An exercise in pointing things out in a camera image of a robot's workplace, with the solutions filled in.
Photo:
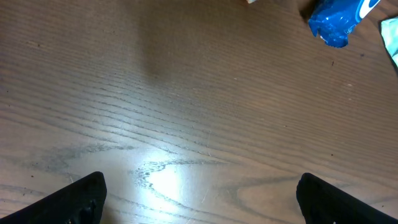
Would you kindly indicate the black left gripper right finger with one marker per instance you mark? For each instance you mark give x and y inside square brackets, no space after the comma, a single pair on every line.
[321,202]

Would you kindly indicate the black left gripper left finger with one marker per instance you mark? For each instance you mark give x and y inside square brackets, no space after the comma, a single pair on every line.
[80,202]

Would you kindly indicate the blue cookie packet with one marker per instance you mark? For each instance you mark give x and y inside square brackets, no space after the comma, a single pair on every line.
[334,20]

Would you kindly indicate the teal wipes packet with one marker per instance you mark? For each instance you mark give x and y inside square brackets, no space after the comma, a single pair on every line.
[389,36]

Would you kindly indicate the orange tissue pack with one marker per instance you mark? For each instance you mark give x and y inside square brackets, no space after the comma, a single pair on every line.
[252,1]

